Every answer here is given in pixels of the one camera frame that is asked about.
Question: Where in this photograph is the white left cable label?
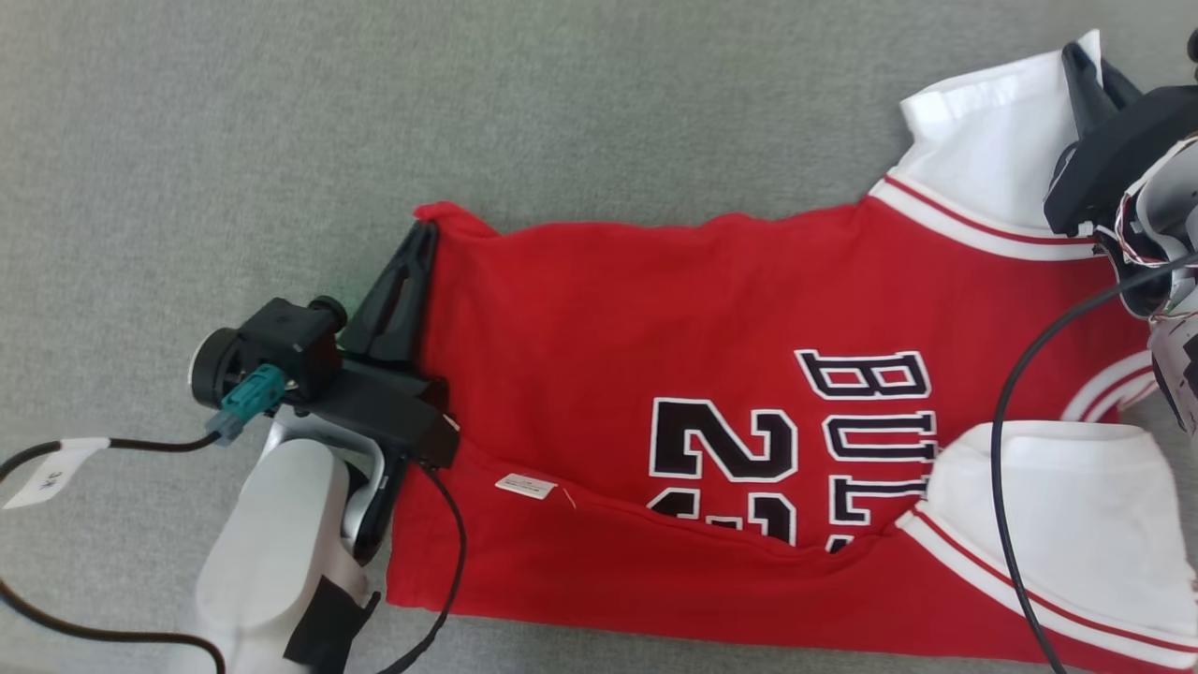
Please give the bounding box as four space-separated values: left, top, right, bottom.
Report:
3 436 112 511

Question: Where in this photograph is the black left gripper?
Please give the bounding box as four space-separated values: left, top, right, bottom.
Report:
307 222 460 470

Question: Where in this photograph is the grey fabric sofa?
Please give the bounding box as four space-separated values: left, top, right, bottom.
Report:
0 0 1198 674

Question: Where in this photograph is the left black camera cable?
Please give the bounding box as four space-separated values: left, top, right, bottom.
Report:
0 432 227 674

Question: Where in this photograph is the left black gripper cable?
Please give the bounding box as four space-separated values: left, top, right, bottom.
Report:
374 462 469 674

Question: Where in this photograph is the teal left cable connector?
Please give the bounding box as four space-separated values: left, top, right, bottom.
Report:
204 364 287 443

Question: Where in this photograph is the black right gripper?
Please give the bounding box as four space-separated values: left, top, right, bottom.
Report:
1044 42 1198 236

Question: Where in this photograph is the red white basketball jersey shirt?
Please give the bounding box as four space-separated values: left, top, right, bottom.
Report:
385 28 1198 674

